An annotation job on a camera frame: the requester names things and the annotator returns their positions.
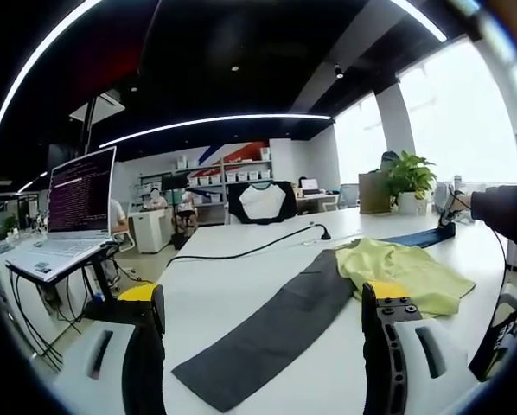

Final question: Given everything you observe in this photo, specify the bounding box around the white cabinet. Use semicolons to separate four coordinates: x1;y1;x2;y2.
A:
128;211;173;254

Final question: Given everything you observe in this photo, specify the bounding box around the yellow raglan garment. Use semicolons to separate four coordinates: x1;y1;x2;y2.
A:
170;225;478;413

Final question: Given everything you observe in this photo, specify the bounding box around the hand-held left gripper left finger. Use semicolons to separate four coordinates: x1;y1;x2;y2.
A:
50;283;168;415

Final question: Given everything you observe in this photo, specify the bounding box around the brown cardboard box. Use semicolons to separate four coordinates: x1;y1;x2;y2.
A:
358;171;393;215

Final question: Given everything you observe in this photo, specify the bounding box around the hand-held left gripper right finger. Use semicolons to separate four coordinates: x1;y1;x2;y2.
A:
361;281;480;415

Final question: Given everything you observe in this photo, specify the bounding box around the shelf with white bins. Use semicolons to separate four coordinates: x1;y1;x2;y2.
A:
139;146;273;204

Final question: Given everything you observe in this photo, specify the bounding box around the open silver laptop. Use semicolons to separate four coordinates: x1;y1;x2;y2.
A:
4;145;118;285

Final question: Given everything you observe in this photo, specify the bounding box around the straight ceiling light strip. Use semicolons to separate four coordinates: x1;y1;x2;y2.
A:
99;113;332;148

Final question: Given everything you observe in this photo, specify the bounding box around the black and white shirt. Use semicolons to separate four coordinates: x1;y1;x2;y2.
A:
227;180;297;225

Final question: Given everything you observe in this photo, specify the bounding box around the curved ceiling light strip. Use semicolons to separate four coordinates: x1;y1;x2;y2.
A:
0;0;449;142

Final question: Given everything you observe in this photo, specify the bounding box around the green potted plant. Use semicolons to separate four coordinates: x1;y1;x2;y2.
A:
383;150;437;215

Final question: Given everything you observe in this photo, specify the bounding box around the black laptop stand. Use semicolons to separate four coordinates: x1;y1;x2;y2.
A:
83;241;128;323

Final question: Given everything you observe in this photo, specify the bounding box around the black gooseneck stand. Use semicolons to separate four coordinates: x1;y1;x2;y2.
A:
305;221;333;242

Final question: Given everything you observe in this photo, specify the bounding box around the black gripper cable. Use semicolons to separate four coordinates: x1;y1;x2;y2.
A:
489;227;511;329

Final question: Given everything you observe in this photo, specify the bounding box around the person's black printed shirt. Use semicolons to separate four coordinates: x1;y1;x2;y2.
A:
468;302;517;384

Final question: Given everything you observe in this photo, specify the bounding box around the black table cable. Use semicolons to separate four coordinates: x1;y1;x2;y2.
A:
166;225;312;271

